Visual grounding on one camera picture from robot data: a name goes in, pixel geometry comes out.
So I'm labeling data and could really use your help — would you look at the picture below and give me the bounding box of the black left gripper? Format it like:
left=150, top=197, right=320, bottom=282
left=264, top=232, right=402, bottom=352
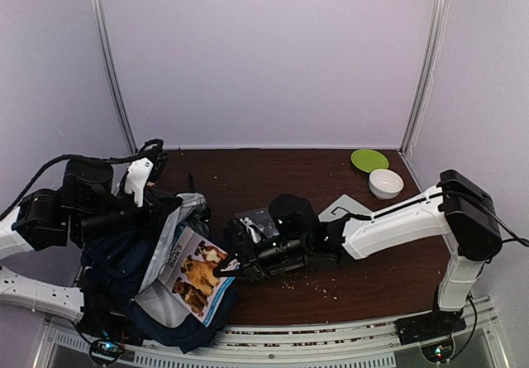
left=74, top=187, right=180, bottom=243

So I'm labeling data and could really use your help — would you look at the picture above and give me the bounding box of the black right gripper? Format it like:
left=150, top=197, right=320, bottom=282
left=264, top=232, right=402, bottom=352
left=212, top=235, right=309, bottom=284

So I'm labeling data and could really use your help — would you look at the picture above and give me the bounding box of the navy blue backpack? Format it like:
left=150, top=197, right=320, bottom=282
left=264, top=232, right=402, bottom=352
left=81, top=193, right=238, bottom=353

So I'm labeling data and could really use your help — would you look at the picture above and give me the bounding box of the dog picture book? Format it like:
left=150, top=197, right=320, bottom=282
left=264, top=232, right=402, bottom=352
left=158, top=225, right=234, bottom=327

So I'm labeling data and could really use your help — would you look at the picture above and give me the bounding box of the pale green notebook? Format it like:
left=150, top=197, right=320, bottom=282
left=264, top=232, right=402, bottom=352
left=318, top=194, right=371, bottom=222

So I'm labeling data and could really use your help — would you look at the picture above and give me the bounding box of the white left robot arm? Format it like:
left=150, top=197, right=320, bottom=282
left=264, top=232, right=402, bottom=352
left=1, top=139, right=181, bottom=258

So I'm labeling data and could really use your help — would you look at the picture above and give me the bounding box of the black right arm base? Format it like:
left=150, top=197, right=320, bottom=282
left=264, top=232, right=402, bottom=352
left=394, top=308, right=466, bottom=345

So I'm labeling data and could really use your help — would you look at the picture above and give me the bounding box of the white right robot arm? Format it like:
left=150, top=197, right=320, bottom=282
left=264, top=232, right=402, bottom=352
left=214, top=170, right=528, bottom=337

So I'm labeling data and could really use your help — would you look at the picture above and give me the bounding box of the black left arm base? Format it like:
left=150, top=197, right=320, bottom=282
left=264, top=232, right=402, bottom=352
left=76, top=290, right=145, bottom=346

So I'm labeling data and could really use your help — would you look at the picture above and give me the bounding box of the dark Wuthering Heights book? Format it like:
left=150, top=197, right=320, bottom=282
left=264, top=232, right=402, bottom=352
left=235, top=208, right=279, bottom=244

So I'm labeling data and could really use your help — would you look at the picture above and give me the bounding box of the green plate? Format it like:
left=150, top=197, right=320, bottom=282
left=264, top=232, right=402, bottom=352
left=350, top=149, right=389, bottom=174

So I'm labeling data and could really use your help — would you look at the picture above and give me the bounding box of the white bowl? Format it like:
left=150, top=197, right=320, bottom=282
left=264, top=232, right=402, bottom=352
left=369, top=169, right=404, bottom=200

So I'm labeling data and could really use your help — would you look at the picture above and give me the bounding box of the aluminium front rail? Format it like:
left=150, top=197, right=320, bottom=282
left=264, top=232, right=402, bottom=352
left=32, top=297, right=509, bottom=368

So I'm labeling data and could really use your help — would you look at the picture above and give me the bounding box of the aluminium frame post left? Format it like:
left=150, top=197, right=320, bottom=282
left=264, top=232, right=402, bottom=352
left=91, top=0, right=137, bottom=153

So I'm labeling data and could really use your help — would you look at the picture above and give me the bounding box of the aluminium frame post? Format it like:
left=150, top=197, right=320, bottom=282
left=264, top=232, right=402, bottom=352
left=400, top=0, right=449, bottom=160
left=91, top=0, right=137, bottom=153

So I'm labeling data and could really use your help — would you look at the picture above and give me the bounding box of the aluminium frame post right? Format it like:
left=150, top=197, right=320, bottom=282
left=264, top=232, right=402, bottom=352
left=400, top=0, right=449, bottom=160

